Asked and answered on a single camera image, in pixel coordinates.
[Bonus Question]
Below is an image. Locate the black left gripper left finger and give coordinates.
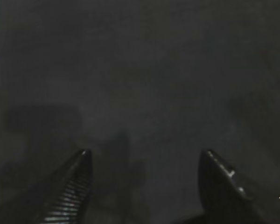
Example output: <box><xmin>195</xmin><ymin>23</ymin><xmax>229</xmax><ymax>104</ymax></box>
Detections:
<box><xmin>42</xmin><ymin>150</ymin><xmax>93</xmax><ymax>224</ymax></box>

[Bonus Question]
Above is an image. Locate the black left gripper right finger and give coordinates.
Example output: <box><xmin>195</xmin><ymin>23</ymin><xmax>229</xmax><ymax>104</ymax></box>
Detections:
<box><xmin>181</xmin><ymin>149</ymin><xmax>265</xmax><ymax>224</ymax></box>

